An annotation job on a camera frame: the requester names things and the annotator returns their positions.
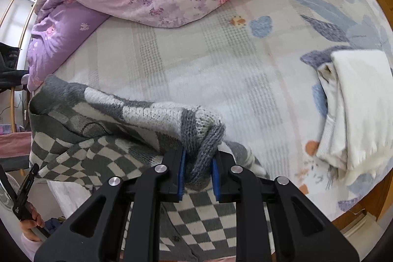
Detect pink towel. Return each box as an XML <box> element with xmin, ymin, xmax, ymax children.
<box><xmin>0</xmin><ymin>124</ymin><xmax>31</xmax><ymax>155</ymax></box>

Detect person's left hand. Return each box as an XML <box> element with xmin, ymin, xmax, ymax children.
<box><xmin>19</xmin><ymin>203</ymin><xmax>46</xmax><ymax>239</ymax></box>

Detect wooden clothes rack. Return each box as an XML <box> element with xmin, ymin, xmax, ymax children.
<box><xmin>0</xmin><ymin>0</ymin><xmax>36</xmax><ymax>134</ymax></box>

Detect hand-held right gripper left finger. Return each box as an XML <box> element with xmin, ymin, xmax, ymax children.
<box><xmin>34</xmin><ymin>147</ymin><xmax>188</xmax><ymax>262</ymax></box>

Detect grey white checkered cardigan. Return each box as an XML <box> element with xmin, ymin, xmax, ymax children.
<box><xmin>28</xmin><ymin>75</ymin><xmax>274</xmax><ymax>261</ymax></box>

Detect dark grey cloth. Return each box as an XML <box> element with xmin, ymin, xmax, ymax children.
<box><xmin>0</xmin><ymin>154</ymin><xmax>31</xmax><ymax>172</ymax></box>

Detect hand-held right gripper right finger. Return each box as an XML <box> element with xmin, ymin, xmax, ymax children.
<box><xmin>212</xmin><ymin>151</ymin><xmax>360</xmax><ymax>262</ymax></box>

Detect black jacket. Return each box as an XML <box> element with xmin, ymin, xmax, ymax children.
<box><xmin>0</xmin><ymin>41</ymin><xmax>29</xmax><ymax>94</ymax></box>

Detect white standing fan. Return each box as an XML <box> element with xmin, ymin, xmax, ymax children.
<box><xmin>0</xmin><ymin>173</ymin><xmax>19</xmax><ymax>220</ymax></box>

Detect folded white clothes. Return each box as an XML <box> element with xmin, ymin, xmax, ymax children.
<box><xmin>316</xmin><ymin>49</ymin><xmax>393</xmax><ymax>187</ymax></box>

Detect person's left forearm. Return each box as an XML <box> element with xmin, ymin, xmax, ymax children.
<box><xmin>20</xmin><ymin>233</ymin><xmax>43</xmax><ymax>261</ymax></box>

